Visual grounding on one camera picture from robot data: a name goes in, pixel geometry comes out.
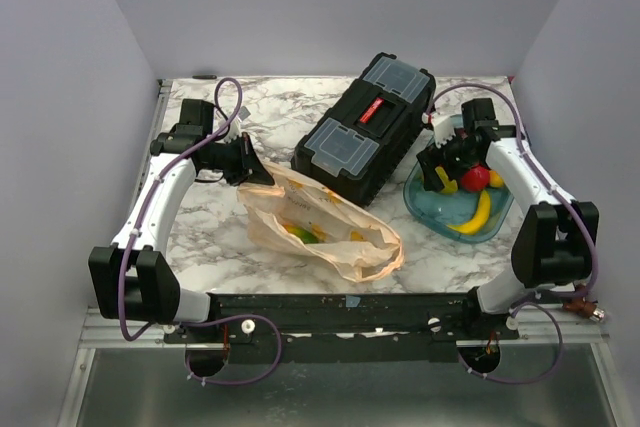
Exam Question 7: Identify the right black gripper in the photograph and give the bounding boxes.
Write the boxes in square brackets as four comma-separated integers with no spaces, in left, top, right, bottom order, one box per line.
[417,129,480,192]

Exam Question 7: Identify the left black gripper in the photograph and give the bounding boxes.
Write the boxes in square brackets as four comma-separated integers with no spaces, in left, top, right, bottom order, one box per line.
[202,131,275,187]

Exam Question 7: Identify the yellow green fake starfruit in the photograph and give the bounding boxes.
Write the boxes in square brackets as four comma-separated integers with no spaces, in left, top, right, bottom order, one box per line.
[435,166,458,195]

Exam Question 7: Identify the peach plastic bag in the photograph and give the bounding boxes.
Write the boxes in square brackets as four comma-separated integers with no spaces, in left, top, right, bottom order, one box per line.
[237,161,405,283]

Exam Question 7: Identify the green red fake mango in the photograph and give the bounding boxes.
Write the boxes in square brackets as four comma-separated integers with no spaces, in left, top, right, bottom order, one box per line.
[283,224,320,244]

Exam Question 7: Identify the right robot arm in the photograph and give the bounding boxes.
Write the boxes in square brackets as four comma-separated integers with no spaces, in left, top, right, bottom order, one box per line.
[417,98,599,339]

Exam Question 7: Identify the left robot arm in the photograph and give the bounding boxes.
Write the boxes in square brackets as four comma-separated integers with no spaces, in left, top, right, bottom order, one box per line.
[88,99,275,342]

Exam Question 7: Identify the orange fake fruit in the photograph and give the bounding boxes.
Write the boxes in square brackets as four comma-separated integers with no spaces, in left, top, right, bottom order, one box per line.
[489,170,505,189]

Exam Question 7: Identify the yellow fake banana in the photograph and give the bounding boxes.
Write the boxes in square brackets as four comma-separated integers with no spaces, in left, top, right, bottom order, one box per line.
[448,190,491,235]

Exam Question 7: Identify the blue transparent fruit tray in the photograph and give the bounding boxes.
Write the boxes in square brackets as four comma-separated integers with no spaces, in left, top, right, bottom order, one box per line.
[403,163,514,244]

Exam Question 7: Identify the black plastic toolbox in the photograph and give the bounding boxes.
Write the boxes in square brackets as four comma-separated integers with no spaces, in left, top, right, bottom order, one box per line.
[291,52,436,207]

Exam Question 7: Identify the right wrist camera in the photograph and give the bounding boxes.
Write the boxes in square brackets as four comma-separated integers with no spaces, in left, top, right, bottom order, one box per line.
[422,113,455,148]

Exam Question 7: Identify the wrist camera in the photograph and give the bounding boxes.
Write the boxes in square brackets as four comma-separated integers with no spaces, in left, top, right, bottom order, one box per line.
[422,113,455,148]
[220,106,251,143]

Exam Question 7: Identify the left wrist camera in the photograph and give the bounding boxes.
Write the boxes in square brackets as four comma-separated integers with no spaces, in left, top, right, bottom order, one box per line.
[220,106,251,143]

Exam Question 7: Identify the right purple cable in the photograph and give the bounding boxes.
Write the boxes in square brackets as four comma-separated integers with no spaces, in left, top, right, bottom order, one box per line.
[424,82,601,321]

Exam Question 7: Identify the purple cable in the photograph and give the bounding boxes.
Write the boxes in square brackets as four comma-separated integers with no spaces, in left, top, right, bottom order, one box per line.
[424,82,601,321]
[117,77,244,342]

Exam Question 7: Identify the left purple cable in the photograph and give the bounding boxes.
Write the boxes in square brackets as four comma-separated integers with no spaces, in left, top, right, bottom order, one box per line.
[117,77,244,342]

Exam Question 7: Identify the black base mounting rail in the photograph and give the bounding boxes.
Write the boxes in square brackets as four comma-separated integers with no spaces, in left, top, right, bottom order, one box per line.
[164,293,518,365]

